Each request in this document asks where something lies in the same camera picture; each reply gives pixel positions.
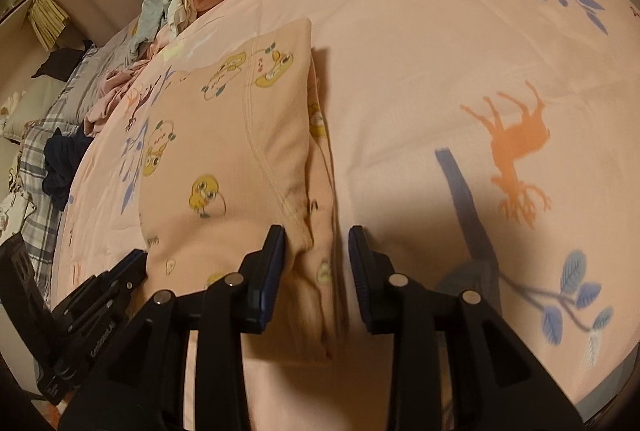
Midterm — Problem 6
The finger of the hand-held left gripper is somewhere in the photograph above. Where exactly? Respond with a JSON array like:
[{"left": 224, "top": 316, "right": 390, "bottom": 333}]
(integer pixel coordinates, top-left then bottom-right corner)
[{"left": 50, "top": 249, "right": 149, "bottom": 327}]

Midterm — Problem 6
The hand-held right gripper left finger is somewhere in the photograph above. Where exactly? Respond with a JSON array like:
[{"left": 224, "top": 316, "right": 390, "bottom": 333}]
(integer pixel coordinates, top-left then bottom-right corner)
[{"left": 59, "top": 224, "right": 287, "bottom": 431}]

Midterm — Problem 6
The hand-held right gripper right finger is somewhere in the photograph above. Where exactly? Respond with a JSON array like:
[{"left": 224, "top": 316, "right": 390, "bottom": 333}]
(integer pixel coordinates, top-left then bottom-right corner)
[{"left": 348, "top": 225, "right": 586, "bottom": 431}]

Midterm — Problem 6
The pink chick-print baby garment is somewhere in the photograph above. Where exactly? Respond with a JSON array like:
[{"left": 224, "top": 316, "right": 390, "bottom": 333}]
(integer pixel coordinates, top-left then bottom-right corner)
[{"left": 137, "top": 17, "right": 346, "bottom": 362}]

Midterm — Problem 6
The plaid blanket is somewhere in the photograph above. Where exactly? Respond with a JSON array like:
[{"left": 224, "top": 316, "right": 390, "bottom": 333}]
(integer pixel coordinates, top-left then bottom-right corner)
[{"left": 10, "top": 121, "right": 71, "bottom": 302}]

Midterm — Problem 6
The navy cloth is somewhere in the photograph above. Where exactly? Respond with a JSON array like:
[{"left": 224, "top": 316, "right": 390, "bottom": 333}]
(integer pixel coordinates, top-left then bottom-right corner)
[{"left": 42, "top": 126, "right": 93, "bottom": 212}]

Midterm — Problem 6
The beige pillow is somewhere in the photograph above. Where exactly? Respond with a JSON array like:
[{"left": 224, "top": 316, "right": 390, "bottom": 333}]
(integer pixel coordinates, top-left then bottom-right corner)
[{"left": 0, "top": 76, "right": 66, "bottom": 142}]

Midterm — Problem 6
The crumpled pink cloth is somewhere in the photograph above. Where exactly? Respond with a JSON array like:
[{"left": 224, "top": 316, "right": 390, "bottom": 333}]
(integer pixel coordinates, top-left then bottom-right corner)
[{"left": 82, "top": 46, "right": 166, "bottom": 137}]

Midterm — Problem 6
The grey pillow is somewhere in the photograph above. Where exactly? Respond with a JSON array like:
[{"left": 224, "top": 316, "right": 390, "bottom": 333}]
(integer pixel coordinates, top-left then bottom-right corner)
[{"left": 50, "top": 24, "right": 136, "bottom": 127}]

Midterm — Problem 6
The pink deer-print bedsheet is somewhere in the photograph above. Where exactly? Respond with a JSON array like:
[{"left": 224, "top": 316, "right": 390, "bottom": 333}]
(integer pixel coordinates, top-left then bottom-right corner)
[{"left": 50, "top": 0, "right": 640, "bottom": 431}]

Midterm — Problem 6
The black cloth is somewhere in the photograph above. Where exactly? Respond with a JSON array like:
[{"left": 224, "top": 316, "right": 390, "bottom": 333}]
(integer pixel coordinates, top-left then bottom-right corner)
[{"left": 32, "top": 40, "right": 96, "bottom": 82}]

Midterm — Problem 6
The stack of books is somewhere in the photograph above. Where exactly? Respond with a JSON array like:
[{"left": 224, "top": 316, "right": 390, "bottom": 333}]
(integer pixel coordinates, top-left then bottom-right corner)
[{"left": 27, "top": 0, "right": 71, "bottom": 52}]

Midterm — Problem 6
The white shelf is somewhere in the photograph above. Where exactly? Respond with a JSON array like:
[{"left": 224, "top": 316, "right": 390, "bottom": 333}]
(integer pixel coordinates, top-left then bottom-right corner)
[{"left": 0, "top": 0, "right": 36, "bottom": 34}]

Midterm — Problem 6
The grey-blue cloth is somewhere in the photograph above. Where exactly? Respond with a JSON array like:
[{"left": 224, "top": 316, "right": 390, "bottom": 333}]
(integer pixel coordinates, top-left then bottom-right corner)
[{"left": 132, "top": 0, "right": 183, "bottom": 57}]

